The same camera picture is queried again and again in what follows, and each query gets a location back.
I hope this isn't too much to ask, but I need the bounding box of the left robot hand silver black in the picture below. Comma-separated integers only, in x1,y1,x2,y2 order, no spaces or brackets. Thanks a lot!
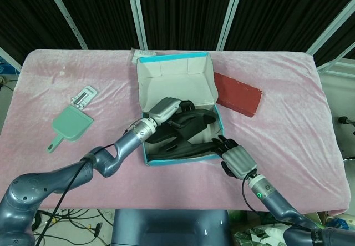
148,97,195,127

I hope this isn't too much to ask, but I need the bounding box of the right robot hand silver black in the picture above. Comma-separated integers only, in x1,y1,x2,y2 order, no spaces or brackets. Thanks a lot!
212,135,258,180

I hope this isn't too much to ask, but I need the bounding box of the teal cardboard shoe box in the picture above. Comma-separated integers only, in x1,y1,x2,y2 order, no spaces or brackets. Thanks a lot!
136,51,225,167

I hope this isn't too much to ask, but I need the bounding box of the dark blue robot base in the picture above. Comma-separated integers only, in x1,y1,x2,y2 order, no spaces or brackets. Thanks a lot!
111,209,232,246

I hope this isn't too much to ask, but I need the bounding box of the clear plastic package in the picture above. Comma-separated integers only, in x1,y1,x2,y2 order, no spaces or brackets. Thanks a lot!
130,48,159,63

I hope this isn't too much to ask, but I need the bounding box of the pink plush table cloth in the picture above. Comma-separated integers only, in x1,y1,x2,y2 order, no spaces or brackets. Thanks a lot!
0,48,351,216

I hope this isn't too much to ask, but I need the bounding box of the red brick block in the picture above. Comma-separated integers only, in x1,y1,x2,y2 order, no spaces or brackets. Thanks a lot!
214,72,263,118

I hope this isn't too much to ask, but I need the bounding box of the white leaf-print plastic bag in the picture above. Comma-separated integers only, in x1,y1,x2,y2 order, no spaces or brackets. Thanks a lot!
232,222,289,246

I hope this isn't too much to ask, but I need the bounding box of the white folding phone stand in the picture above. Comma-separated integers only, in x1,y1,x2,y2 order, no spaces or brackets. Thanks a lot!
70,86,99,109

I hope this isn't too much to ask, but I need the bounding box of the mint green dustpan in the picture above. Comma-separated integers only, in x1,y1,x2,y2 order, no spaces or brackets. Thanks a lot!
45,104,95,154

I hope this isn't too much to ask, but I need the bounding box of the black pleated curtain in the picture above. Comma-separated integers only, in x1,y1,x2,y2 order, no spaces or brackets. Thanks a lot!
316,21,355,66
51,0,139,49
0,0,84,63
226,0,355,54
137,0,236,49

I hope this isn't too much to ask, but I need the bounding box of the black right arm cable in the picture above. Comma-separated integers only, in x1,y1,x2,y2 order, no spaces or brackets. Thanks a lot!
241,175,267,212

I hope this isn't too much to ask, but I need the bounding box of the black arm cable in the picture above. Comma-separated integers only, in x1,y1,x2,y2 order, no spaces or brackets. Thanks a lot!
35,143,117,246
241,175,267,212

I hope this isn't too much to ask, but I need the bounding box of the white metal frame post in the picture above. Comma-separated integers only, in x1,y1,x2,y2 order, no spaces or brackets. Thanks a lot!
125,0,148,49
0,47,22,72
41,0,89,49
216,0,246,49
316,58,355,76
306,0,355,61

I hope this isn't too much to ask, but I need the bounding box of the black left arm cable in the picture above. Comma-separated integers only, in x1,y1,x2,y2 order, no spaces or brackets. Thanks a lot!
35,143,117,246

